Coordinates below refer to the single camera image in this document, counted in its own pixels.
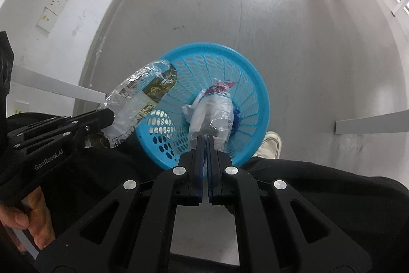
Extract clear plastic bag gold print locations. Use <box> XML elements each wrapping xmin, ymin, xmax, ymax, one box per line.
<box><xmin>97</xmin><ymin>59</ymin><xmax>179</xmax><ymax>149</ymax></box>

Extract blue plastic basket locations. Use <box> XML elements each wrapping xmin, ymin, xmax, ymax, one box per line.
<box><xmin>133</xmin><ymin>42</ymin><xmax>271</xmax><ymax>171</ymax></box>

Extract person's black pants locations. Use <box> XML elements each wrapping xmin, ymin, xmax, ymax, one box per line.
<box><xmin>6</xmin><ymin>112</ymin><xmax>409</xmax><ymax>273</ymax></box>

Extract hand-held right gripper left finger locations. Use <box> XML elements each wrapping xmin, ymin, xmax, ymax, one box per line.
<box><xmin>35</xmin><ymin>135</ymin><xmax>205</xmax><ymax>273</ymax></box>

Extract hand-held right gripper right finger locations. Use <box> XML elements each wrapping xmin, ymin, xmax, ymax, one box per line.
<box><xmin>207</xmin><ymin>135</ymin><xmax>375</xmax><ymax>273</ymax></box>

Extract person's left hand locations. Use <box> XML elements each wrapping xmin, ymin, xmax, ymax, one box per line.
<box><xmin>0</xmin><ymin>187</ymin><xmax>54</xmax><ymax>250</ymax></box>

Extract clear plastic bag red print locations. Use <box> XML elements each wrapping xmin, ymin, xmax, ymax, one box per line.
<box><xmin>187</xmin><ymin>79</ymin><xmax>239</xmax><ymax>155</ymax></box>

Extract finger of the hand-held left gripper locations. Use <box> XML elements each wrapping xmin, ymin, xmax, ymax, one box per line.
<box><xmin>6</xmin><ymin>115</ymin><xmax>73</xmax><ymax>137</ymax></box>
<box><xmin>14</xmin><ymin>108</ymin><xmax>116</xmax><ymax>150</ymax></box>

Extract person's white shoe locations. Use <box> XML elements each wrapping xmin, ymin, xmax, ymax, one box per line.
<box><xmin>255</xmin><ymin>131</ymin><xmax>282</xmax><ymax>160</ymax></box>

